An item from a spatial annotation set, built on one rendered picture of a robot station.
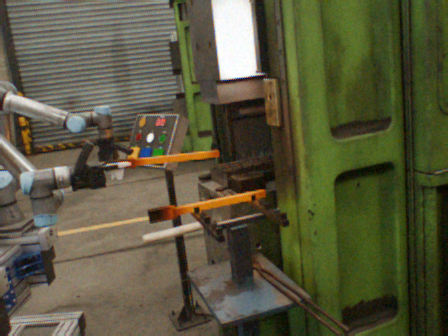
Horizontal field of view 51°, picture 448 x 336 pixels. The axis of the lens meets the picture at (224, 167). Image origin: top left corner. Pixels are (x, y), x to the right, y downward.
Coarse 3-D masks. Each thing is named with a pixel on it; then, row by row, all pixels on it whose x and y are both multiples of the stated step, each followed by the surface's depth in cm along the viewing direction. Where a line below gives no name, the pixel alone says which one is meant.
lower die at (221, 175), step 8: (240, 160) 217; (256, 160) 204; (264, 160) 205; (272, 160) 204; (216, 168) 204; (224, 168) 199; (240, 168) 196; (248, 168) 197; (256, 168) 199; (264, 168) 200; (216, 176) 206; (224, 176) 197; (272, 176) 203; (224, 184) 199
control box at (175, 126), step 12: (156, 120) 244; (168, 120) 238; (180, 120) 235; (144, 132) 248; (156, 132) 241; (168, 132) 235; (180, 132) 235; (132, 144) 252; (144, 144) 245; (156, 144) 239; (168, 144) 232; (180, 144) 236; (156, 168) 239; (168, 168) 231
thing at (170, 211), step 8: (248, 192) 169; (256, 192) 167; (264, 192) 168; (208, 200) 164; (216, 200) 163; (224, 200) 164; (232, 200) 165; (240, 200) 165; (248, 200) 166; (160, 208) 158; (168, 208) 158; (176, 208) 160; (184, 208) 160; (192, 208) 161; (200, 208) 161; (208, 208) 162; (152, 216) 158; (160, 216) 159; (168, 216) 159; (176, 216) 158
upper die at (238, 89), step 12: (204, 84) 198; (216, 84) 186; (228, 84) 188; (240, 84) 190; (252, 84) 192; (204, 96) 201; (216, 96) 188; (228, 96) 189; (240, 96) 190; (252, 96) 193
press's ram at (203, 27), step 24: (192, 0) 193; (216, 0) 175; (240, 0) 178; (192, 24) 198; (216, 24) 176; (240, 24) 180; (192, 48) 204; (216, 48) 178; (240, 48) 182; (216, 72) 183; (240, 72) 183
